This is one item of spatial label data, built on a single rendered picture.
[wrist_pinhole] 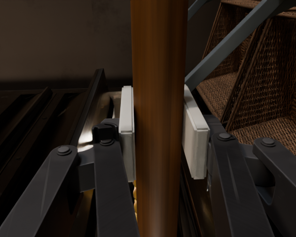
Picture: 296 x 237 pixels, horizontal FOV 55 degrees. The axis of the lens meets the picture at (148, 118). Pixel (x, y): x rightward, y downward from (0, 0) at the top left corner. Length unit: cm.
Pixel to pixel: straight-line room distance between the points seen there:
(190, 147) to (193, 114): 2
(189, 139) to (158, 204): 6
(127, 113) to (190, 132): 3
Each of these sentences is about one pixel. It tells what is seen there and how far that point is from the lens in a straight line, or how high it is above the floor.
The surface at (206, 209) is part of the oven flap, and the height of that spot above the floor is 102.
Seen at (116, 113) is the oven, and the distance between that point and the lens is 179.
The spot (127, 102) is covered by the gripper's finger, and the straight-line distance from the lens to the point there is 17.
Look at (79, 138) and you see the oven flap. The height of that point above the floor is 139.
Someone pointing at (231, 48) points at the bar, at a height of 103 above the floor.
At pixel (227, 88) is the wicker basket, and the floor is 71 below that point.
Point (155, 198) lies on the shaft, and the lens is 19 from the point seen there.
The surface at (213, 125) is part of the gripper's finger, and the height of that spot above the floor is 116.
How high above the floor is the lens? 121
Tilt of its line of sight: 2 degrees down
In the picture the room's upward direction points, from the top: 92 degrees counter-clockwise
